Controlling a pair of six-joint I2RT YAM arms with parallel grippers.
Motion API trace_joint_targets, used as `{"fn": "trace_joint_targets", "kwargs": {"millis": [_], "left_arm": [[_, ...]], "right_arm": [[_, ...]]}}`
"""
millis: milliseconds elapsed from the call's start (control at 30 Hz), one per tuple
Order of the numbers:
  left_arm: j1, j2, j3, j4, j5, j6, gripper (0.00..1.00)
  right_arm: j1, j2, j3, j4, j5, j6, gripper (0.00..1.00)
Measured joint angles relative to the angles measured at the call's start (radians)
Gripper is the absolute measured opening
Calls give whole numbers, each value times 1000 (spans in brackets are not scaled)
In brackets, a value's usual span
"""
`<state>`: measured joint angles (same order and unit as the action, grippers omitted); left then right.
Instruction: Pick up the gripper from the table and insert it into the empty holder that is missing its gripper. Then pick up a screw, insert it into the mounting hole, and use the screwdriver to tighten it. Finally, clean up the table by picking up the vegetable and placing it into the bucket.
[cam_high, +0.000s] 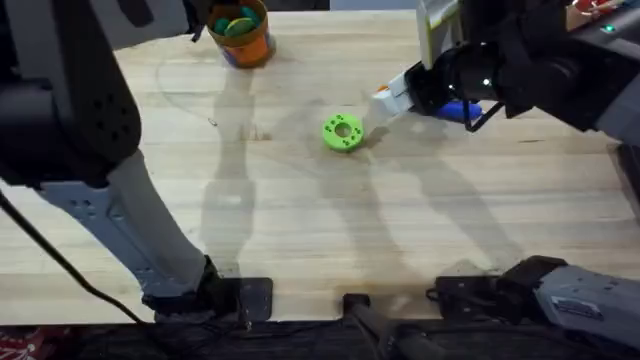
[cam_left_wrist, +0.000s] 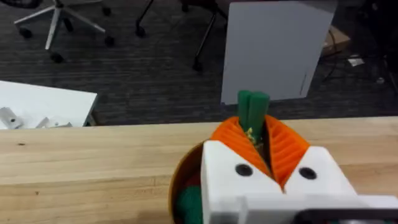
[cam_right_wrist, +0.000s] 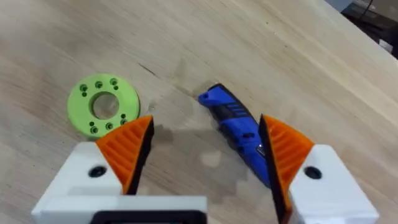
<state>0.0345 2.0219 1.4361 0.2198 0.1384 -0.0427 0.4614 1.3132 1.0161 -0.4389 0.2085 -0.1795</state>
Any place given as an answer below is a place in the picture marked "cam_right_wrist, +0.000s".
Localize dark clutter beside table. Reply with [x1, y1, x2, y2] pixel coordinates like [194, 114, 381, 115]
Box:
[340, 0, 398, 60]

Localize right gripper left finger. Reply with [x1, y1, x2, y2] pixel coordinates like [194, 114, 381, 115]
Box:
[31, 114, 155, 218]

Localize green disc with holes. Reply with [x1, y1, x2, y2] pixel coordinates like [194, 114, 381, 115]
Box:
[67, 73, 141, 139]

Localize blue electric screwdriver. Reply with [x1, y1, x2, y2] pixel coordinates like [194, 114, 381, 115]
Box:
[198, 83, 271, 189]

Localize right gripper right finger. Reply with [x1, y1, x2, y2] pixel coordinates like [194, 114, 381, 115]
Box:
[258, 114, 380, 224]

